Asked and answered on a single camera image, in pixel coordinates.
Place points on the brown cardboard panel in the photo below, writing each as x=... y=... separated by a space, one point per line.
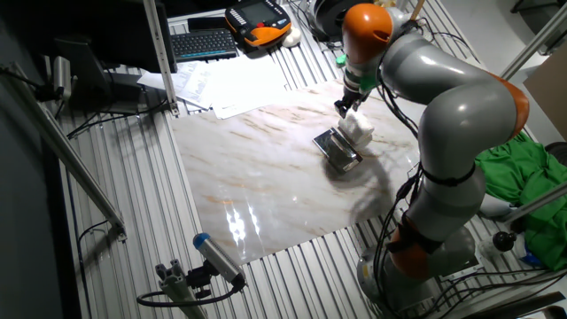
x=551 y=97

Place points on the white paper sheet with drawing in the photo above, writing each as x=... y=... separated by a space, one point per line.
x=248 y=108

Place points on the shiny metal tray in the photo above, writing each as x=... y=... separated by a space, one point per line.
x=339 y=150

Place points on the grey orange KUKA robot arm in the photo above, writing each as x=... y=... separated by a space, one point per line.
x=465 y=115

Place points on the marble pattern board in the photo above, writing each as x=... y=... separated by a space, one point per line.
x=266 y=177

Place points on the orange black teach pendant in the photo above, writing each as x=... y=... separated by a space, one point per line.
x=259 y=22

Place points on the black round wheel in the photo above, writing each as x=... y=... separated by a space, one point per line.
x=557 y=153

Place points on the black camera clamp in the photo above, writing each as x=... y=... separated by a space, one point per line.
x=199 y=279

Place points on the black flat bar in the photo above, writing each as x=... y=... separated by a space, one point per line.
x=514 y=306

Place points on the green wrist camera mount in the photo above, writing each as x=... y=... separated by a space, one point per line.
x=367 y=83

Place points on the short aluminium post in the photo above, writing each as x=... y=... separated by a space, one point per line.
x=402 y=4

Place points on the black round knob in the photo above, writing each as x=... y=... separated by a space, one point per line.
x=505 y=241

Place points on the large white paper sheet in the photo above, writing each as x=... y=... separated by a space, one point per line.
x=248 y=77

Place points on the yellow object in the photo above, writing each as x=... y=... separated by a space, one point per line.
x=384 y=2

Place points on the green cloth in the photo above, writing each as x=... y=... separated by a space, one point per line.
x=527 y=177

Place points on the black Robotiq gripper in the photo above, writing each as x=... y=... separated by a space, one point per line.
x=354 y=97

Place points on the white printed text sheet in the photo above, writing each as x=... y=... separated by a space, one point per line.
x=195 y=86

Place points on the black filament spool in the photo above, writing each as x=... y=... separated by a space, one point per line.
x=328 y=20

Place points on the black keyboard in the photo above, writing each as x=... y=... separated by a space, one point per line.
x=204 y=44

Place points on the short aluminium profile stub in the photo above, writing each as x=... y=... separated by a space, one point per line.
x=177 y=288

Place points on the grey camera with blue cap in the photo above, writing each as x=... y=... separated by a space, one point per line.
x=219 y=259

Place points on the aluminium frame bar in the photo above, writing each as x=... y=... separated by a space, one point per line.
x=531 y=44
x=160 y=57
x=66 y=150
x=538 y=203

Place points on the light grey fabric piece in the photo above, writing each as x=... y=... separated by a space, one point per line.
x=496 y=207

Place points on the wooden stick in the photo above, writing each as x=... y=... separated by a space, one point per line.
x=417 y=9

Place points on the grey box on frame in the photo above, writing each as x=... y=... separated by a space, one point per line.
x=62 y=77

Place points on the black monitor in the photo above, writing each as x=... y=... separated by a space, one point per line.
x=124 y=35

